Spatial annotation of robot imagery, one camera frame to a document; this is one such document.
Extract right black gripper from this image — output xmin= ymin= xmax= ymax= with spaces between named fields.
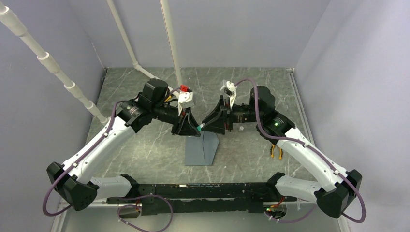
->
xmin=201 ymin=95 xmax=262 ymax=134

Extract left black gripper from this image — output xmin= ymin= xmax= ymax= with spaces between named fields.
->
xmin=152 ymin=102 xmax=201 ymax=137

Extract green white glue stick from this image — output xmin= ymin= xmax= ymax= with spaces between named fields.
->
xmin=197 ymin=123 xmax=205 ymax=131

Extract grey envelope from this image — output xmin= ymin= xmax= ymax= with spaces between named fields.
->
xmin=184 ymin=131 xmax=220 ymax=166

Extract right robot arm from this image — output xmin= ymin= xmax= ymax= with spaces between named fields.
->
xmin=202 ymin=86 xmax=362 ymax=218

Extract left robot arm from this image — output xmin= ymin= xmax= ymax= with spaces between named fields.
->
xmin=46 ymin=78 xmax=201 ymax=211

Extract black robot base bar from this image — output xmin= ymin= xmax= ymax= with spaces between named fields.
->
xmin=106 ymin=178 xmax=296 ymax=216

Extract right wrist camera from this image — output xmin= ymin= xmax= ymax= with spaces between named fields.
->
xmin=220 ymin=80 xmax=237 ymax=109

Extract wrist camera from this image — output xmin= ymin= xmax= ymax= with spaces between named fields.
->
xmin=177 ymin=92 xmax=195 ymax=116
xmin=220 ymin=80 xmax=237 ymax=109

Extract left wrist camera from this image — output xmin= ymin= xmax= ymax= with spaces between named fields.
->
xmin=177 ymin=92 xmax=195 ymax=116

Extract yellow handled pliers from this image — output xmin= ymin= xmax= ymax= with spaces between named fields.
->
xmin=270 ymin=144 xmax=283 ymax=160

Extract white pvc pipe frame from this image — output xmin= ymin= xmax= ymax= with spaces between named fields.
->
xmin=0 ymin=0 xmax=183 ymax=126

